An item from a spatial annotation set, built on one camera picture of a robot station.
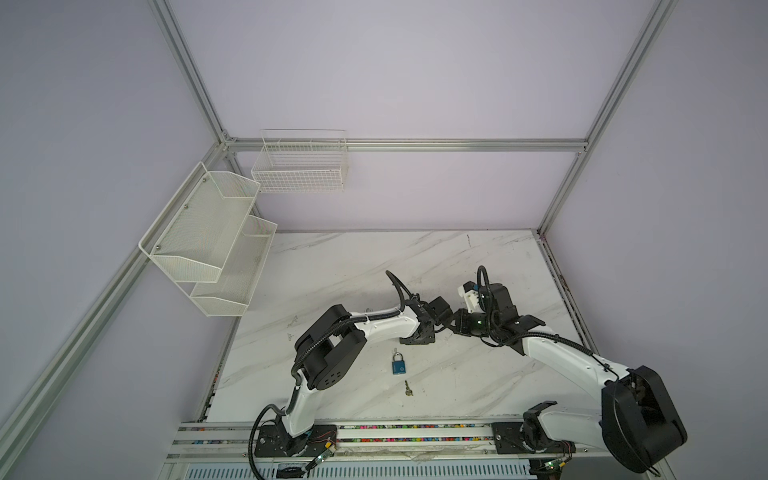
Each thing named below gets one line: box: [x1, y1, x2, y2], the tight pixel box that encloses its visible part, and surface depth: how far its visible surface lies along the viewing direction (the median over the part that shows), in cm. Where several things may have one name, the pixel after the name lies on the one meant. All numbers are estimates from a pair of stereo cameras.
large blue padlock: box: [392, 351, 406, 375], surface depth 87 cm
